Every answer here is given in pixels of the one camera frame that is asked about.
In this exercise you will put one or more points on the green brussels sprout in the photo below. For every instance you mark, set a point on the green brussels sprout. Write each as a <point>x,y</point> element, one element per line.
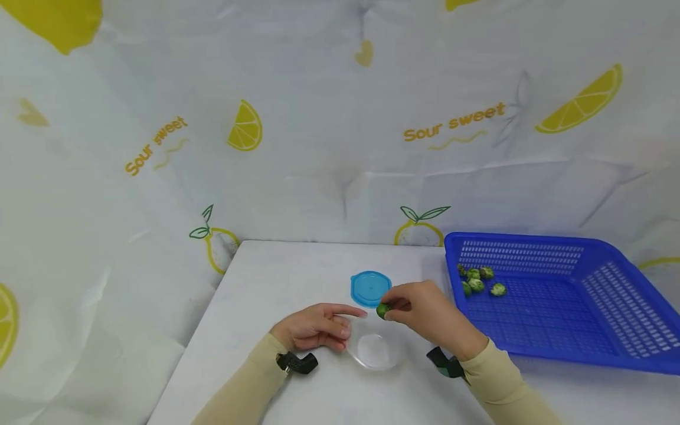
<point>382,310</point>

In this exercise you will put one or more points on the person's left hand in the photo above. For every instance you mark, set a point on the person's left hand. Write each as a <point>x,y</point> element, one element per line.
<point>308,327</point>

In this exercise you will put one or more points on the heap of small green vegetables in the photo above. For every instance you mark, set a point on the heap of small green vegetables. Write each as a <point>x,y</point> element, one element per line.
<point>476,284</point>

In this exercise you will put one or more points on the person's left index finger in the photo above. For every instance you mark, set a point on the person's left index finger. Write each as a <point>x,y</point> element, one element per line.
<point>348,310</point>

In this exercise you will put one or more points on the round blue plastic lid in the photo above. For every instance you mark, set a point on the round blue plastic lid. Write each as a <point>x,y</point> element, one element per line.
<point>370,288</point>

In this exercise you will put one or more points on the person's right hand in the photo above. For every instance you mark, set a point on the person's right hand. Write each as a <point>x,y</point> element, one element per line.
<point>435,319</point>

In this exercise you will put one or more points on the clear round plastic container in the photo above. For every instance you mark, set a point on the clear round plastic container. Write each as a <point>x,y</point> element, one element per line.
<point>377,351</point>

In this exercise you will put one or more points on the person's right thumb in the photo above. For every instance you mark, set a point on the person's right thumb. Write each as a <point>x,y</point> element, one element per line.
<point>399,314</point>

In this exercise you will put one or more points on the blue plastic basket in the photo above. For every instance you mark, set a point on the blue plastic basket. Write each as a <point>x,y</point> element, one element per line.
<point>552,319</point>

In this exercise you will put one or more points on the black wrist band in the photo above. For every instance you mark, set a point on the black wrist band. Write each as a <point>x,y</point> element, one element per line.
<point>297,362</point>
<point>445,363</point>

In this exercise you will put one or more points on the person's left fingers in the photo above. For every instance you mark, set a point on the person's left fingers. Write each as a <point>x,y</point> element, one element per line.
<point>342,335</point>

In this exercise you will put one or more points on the person's right index finger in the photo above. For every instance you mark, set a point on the person's right index finger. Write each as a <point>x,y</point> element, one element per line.
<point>398,294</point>

